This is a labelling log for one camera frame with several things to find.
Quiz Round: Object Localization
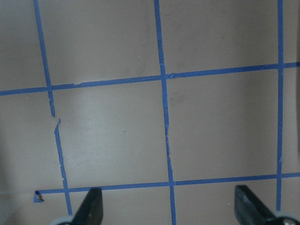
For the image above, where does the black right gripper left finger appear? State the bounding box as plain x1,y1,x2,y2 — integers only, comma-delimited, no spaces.
71,187,104,225

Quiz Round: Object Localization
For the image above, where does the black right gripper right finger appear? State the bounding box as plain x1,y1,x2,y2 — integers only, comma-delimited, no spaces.
234,185,281,225

